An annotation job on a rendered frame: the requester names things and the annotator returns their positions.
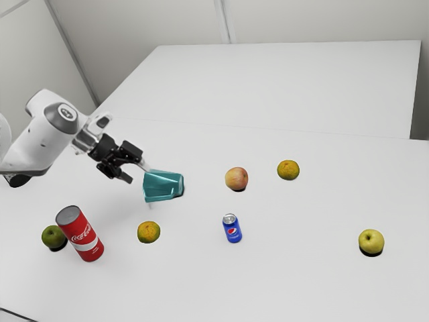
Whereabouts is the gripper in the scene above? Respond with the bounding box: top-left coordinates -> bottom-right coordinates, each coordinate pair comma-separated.
87,133 -> 151,184

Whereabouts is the teal faceted mug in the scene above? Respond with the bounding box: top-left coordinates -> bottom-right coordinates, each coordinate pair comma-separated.
141,169 -> 186,204

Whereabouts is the orange with green patches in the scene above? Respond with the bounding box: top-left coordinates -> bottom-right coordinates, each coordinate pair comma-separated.
276,159 -> 301,181
136,220 -> 162,245

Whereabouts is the tall red can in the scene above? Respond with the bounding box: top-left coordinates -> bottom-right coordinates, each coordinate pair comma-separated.
55,205 -> 105,263

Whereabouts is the dark green apple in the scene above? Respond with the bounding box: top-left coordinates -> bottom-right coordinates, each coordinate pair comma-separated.
41,225 -> 67,250

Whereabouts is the red yellow apple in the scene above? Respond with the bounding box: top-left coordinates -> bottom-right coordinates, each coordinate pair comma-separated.
224,166 -> 249,191

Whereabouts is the small blue can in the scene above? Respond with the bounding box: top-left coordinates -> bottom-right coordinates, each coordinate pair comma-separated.
221,213 -> 243,244

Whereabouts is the yellow green apple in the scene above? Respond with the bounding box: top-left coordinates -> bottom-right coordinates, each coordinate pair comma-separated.
357,228 -> 385,255

